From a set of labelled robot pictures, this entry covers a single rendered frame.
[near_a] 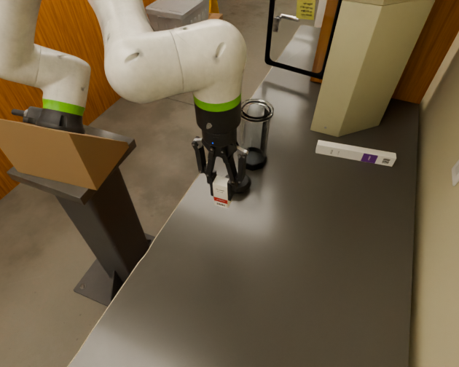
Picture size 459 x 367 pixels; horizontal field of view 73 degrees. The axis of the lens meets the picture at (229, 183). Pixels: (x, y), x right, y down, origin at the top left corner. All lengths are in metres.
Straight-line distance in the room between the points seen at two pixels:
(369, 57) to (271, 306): 0.81
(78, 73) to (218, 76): 0.71
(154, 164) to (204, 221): 1.60
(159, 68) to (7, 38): 0.63
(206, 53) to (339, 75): 0.71
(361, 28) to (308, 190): 0.51
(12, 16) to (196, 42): 0.60
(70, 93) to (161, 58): 0.68
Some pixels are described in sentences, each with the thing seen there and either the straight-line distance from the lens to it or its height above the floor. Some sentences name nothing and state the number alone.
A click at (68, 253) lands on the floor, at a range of 2.20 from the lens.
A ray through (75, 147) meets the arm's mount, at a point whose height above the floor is 1.13.
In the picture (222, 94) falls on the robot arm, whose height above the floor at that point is 1.42.
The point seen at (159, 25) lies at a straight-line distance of 3.39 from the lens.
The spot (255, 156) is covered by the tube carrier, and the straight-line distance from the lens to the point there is 1.05.
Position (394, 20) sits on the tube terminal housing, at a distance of 1.13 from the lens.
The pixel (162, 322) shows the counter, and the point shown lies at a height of 0.94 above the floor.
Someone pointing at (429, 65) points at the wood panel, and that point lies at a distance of 1.55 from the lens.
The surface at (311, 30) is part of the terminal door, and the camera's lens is 1.47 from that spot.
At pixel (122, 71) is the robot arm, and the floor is 1.49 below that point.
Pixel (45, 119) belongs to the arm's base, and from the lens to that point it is 1.17.
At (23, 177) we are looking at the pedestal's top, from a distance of 1.28.
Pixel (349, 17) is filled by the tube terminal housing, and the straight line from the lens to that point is 1.09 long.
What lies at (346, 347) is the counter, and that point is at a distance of 0.85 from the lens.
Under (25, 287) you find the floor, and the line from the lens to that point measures 2.21.
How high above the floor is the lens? 1.72
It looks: 49 degrees down
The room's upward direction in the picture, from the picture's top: straight up
